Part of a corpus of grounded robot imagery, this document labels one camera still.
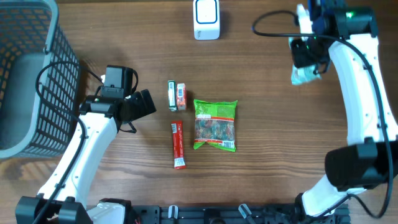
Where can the grey plastic mesh basket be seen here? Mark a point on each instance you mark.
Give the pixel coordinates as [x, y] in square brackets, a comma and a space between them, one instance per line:
[35, 49]

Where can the green white small box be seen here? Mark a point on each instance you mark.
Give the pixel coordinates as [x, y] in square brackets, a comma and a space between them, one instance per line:
[172, 95]

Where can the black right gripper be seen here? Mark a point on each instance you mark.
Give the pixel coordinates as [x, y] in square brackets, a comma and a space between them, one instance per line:
[299, 59]

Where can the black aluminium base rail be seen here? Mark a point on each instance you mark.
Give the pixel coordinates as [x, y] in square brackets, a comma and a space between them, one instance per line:
[211, 214]

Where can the light blue tissue pack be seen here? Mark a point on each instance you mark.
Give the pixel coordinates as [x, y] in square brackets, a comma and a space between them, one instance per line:
[304, 75]

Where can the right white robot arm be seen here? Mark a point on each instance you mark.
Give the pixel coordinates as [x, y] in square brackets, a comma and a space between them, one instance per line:
[331, 33]

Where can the red stick packet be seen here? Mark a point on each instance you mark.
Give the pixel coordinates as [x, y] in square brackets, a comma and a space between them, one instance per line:
[177, 134]

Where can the orange Kleenex tissue pack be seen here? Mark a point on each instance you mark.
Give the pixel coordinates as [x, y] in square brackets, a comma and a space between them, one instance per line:
[181, 96]

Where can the white barcode scanner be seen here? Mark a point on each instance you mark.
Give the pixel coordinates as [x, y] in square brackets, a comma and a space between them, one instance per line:
[206, 19]

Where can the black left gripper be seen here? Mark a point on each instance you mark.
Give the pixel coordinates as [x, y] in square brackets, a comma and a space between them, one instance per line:
[142, 109]

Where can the green gummy candy bag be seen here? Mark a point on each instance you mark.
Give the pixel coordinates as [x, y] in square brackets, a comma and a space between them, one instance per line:
[214, 124]

